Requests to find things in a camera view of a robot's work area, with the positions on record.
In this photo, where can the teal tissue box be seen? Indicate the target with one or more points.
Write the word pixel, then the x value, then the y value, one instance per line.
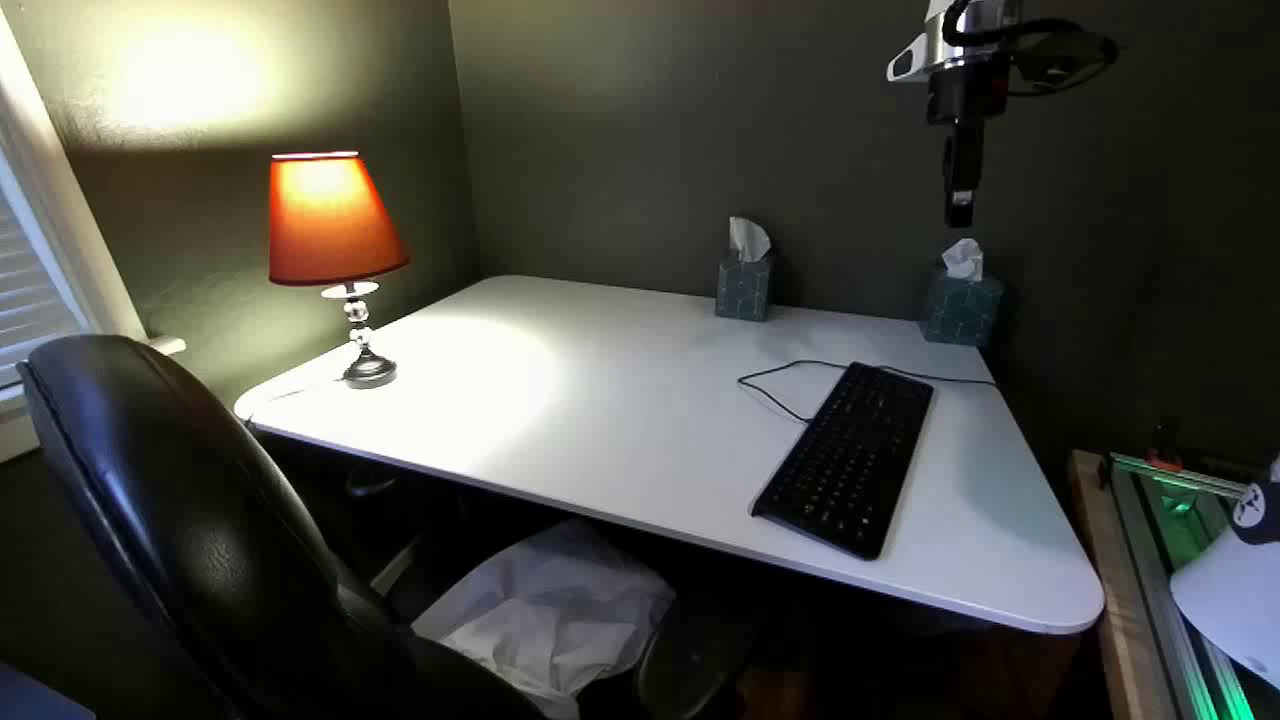
pixel 743 284
pixel 961 308

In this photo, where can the black computer keyboard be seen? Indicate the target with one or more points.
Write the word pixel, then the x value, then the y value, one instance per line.
pixel 844 462

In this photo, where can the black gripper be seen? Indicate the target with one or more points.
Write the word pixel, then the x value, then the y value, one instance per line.
pixel 965 95

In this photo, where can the black leather office chair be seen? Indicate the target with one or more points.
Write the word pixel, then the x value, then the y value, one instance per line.
pixel 203 505

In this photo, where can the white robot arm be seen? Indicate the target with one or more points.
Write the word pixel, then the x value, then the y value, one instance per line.
pixel 923 55

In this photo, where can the white cap with black logo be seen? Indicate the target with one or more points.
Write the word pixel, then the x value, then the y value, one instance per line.
pixel 1240 602

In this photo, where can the white crumpled plastic bag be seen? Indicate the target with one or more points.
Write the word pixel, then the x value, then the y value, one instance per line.
pixel 546 612

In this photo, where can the white window frame with blinds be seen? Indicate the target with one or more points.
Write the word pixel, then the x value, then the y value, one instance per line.
pixel 27 283

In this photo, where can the orange shade table lamp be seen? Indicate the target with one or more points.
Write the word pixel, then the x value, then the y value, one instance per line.
pixel 334 214

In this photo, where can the wooden frame with green light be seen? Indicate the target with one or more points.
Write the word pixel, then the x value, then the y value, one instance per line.
pixel 1107 584

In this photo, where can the dark round bin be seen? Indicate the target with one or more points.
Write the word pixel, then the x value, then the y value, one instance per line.
pixel 695 660

